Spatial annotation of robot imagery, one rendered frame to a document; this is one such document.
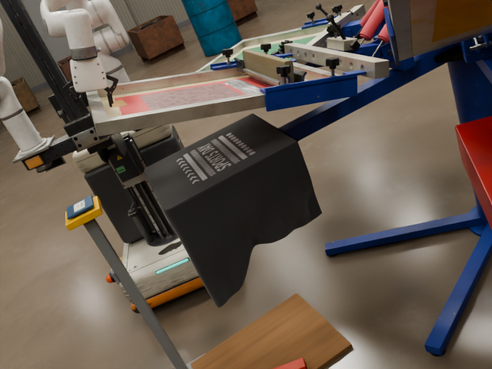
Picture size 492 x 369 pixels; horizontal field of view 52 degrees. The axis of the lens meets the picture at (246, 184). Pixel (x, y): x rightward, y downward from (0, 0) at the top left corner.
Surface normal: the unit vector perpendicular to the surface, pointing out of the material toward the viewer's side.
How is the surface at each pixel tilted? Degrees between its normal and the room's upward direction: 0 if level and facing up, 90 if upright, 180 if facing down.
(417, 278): 0
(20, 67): 90
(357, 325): 0
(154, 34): 90
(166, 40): 90
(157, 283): 90
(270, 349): 0
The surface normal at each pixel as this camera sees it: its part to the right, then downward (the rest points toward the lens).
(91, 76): 0.36, 0.38
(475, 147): -0.37, -0.82
